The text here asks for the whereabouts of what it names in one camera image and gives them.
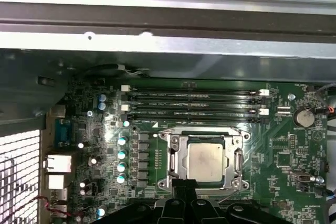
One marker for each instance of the RAM slot black clips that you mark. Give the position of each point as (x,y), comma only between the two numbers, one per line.
(197,117)
(197,100)

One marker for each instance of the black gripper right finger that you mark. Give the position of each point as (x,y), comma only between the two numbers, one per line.
(191,192)

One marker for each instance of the metal socket cover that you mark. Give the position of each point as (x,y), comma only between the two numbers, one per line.
(181,161)

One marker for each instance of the CPU socket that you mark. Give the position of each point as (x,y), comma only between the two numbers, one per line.
(163,136)

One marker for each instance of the silver green CPU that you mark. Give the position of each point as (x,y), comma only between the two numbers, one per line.
(204,162)

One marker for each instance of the silver coin battery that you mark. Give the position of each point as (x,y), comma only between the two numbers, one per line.
(304,117)

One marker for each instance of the metal locking lever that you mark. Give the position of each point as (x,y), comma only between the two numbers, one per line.
(204,131)
(223,198)

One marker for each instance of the RAM slot white clips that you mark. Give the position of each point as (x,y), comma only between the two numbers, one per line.
(197,91)
(197,109)

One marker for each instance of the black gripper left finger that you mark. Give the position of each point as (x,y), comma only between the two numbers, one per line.
(178,192)

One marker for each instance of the black PC case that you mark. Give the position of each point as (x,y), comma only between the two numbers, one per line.
(183,45)

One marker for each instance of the green motherboard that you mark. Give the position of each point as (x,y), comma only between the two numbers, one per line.
(302,208)

